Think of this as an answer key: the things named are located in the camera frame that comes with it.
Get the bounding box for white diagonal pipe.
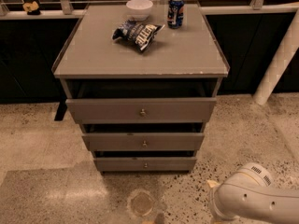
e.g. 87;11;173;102
253;10;299;105

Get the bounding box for yellow object on ledge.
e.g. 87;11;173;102
22;1;40;15

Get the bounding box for grey top drawer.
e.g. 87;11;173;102
66;97;216;124

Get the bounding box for grey drawer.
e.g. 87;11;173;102
94;157;196;172
82;133;204;151
66;97;216;124

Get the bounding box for grey bottom drawer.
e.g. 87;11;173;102
94;157;196;172

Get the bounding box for blue soda can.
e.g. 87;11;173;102
167;0;184;29

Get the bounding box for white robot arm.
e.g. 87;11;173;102
207;162;299;224

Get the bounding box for grey middle drawer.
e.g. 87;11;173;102
82;133;204;151

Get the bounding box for grey drawer cabinet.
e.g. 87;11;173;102
50;3;231;174

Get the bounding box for blue chip bag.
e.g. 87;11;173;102
112;20;164;52

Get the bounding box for white bowl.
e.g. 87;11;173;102
126;0;153;21

